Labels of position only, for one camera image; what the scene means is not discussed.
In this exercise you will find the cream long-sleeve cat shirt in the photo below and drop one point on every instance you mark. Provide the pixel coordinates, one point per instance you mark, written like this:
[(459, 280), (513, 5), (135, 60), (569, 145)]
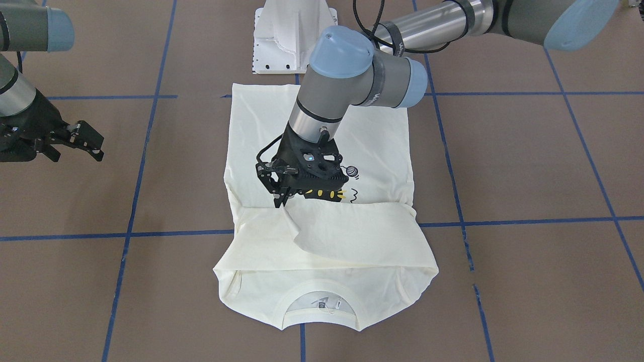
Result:
[(353, 260)]

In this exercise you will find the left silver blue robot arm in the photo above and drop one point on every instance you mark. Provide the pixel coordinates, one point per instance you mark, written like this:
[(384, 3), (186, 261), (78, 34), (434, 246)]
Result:
[(371, 68)]

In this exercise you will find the white camera pedestal column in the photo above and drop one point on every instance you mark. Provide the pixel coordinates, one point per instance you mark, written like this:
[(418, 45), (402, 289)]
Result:
[(286, 33)]

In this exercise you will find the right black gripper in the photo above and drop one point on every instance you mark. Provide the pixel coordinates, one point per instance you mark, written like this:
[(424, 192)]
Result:
[(36, 122)]

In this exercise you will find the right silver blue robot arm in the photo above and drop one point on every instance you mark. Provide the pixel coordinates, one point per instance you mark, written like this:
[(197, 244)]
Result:
[(27, 26)]

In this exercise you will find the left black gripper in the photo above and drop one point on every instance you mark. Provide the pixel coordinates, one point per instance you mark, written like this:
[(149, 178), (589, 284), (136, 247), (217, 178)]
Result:
[(289, 149)]

